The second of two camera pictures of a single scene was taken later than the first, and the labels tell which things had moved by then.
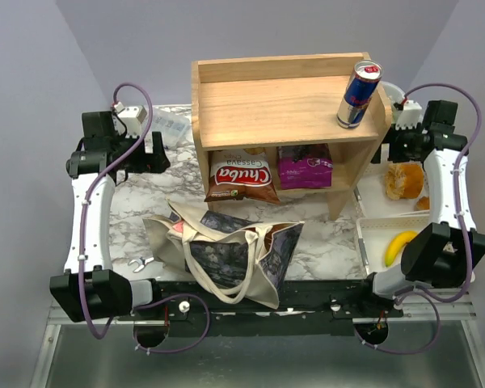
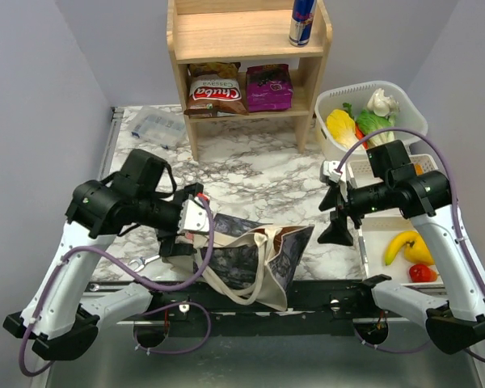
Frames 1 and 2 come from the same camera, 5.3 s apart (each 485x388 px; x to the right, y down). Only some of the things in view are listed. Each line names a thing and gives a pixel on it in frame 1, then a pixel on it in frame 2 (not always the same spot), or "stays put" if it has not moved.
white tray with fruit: [375, 234] stays put
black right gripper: [394, 156] to [338, 231]
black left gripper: [155, 162] to [169, 245]
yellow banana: [396, 244] stays put
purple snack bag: [307, 166] to [268, 87]
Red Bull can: [362, 86] to [303, 13]
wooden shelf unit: [264, 102] to [250, 32]
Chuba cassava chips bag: [240, 174] to [214, 90]
